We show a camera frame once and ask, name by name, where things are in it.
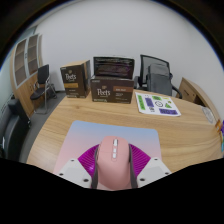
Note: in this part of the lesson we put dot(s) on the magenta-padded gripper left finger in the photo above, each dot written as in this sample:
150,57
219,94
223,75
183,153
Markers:
75,170

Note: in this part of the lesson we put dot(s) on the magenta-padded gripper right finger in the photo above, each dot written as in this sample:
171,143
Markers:
153,170

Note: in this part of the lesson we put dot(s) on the pink computer mouse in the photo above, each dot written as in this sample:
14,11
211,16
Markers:
113,165

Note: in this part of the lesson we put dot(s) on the pink and blue mouse pad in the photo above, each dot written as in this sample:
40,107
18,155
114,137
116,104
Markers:
100,130

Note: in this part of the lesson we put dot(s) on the white sticker sheet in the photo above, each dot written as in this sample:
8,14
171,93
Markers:
156,104

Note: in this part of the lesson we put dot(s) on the black leather armchair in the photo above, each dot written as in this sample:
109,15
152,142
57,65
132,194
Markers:
11,130

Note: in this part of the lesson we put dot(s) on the white round-printed paper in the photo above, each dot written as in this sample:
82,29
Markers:
208,115

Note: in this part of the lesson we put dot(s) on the orange box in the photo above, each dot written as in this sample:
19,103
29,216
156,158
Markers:
219,125

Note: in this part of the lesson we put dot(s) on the wide brown cardboard box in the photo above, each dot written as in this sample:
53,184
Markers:
112,90

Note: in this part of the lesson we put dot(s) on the wooden side desk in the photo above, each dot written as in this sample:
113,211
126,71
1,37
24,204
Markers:
195,91

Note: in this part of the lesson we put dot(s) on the tall brown cardboard box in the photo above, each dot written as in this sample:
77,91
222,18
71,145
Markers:
75,80

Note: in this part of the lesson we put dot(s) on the black mesh office chair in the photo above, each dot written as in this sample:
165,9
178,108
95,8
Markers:
158,78

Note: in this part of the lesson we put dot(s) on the black visitor chair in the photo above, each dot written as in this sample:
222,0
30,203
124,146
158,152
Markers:
43,80

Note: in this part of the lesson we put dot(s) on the black cardboard box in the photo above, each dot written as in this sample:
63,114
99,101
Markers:
113,67

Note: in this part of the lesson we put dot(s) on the wooden shelf cabinet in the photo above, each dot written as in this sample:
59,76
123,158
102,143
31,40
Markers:
25,70

